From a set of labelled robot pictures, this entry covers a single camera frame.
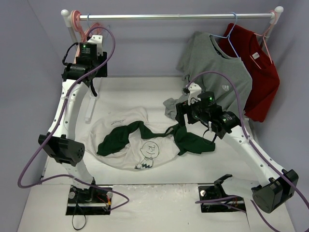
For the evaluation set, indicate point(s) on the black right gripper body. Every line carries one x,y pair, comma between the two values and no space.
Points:
180,111

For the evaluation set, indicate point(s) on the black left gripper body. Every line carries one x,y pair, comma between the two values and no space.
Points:
103,64

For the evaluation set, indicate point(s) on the white and green t-shirt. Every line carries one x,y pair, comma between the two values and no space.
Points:
128,141

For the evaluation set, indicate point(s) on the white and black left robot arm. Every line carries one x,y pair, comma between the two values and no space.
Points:
62,146

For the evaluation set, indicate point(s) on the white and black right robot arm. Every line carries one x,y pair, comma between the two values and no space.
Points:
274,184

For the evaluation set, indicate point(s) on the grey t-shirt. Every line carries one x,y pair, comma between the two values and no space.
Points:
206,64

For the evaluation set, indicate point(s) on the pink hanger bundle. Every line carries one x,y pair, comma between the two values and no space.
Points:
75,20

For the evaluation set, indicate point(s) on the red t-shirt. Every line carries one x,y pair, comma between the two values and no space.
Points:
264,75

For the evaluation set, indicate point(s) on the blue hanger with grey shirt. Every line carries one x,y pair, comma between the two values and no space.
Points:
228,36

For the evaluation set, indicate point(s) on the pink hanger with red shirt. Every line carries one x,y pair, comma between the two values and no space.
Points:
266,34

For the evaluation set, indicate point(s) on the silver and white clothes rack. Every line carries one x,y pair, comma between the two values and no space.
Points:
169,16

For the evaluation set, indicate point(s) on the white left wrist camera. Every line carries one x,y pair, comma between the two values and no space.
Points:
98,40

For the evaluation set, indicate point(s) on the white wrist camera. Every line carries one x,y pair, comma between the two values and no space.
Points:
193,90
98,40

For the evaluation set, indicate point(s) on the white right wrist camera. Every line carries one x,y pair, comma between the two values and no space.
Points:
193,90

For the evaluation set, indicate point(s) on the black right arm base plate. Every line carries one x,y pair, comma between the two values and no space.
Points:
215,200

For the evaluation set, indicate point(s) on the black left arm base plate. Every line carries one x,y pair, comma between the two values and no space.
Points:
100,203

